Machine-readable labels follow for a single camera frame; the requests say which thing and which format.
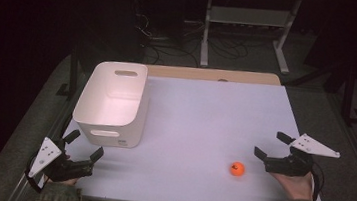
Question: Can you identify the person's left hand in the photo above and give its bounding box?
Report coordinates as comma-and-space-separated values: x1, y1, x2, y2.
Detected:
42, 150, 82, 188

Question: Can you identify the tangle of black floor cables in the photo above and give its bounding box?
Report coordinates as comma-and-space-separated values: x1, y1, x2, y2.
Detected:
129, 10, 253, 75

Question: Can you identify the orange ball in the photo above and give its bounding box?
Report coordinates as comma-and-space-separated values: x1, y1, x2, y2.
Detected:
229, 160, 246, 178

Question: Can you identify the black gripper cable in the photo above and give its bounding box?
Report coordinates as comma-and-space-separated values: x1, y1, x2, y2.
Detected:
308, 161, 328, 201
22, 151, 47, 195

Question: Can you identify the person's right hand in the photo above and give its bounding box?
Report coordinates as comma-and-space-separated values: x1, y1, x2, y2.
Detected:
268, 168, 318, 201

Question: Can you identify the black metal stand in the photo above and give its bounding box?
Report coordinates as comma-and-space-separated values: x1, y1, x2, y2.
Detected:
338, 59, 357, 128

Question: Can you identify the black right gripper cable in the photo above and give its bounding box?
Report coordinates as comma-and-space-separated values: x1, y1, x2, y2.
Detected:
308, 161, 328, 201

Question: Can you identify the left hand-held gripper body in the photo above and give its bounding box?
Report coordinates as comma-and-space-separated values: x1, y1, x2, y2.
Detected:
26, 134, 98, 186

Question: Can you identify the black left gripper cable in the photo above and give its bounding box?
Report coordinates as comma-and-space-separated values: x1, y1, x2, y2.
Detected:
22, 151, 47, 195

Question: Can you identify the white metal desk frame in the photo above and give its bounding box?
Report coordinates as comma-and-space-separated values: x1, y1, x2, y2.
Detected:
197, 0, 304, 78

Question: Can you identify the white plastic bin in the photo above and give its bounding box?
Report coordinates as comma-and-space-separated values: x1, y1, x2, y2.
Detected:
68, 57, 154, 151

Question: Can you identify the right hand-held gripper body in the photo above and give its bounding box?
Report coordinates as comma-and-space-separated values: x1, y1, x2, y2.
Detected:
262, 129, 344, 182

